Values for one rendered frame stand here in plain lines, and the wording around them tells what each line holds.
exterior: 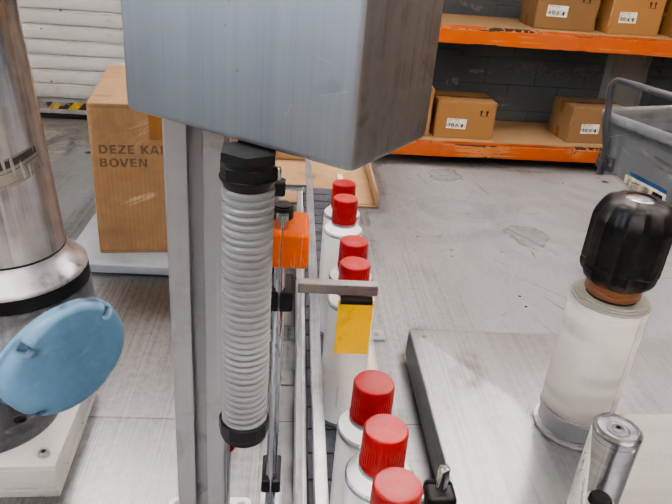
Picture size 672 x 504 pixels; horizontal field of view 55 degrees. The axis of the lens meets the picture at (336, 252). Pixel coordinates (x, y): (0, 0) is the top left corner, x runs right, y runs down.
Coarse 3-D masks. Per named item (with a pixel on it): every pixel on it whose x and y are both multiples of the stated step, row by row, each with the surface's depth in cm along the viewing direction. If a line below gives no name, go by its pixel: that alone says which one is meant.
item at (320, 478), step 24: (312, 192) 119; (312, 216) 109; (312, 240) 101; (312, 264) 94; (312, 312) 82; (312, 336) 77; (312, 360) 73; (312, 384) 69; (312, 408) 66; (312, 432) 64
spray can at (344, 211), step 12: (336, 204) 84; (348, 204) 83; (336, 216) 85; (348, 216) 84; (324, 228) 86; (336, 228) 85; (348, 228) 85; (360, 228) 87; (324, 240) 87; (336, 240) 85; (324, 252) 87; (336, 252) 86; (324, 264) 88; (336, 264) 86; (324, 276) 88; (324, 300) 90; (324, 312) 90; (324, 324) 91
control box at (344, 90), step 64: (128, 0) 38; (192, 0) 36; (256, 0) 33; (320, 0) 31; (384, 0) 31; (128, 64) 40; (192, 64) 37; (256, 64) 35; (320, 64) 33; (384, 64) 33; (256, 128) 36; (320, 128) 34; (384, 128) 36
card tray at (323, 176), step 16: (288, 160) 172; (304, 160) 173; (288, 176) 162; (304, 176) 162; (320, 176) 163; (336, 176) 164; (352, 176) 165; (368, 176) 164; (288, 192) 152; (368, 192) 156
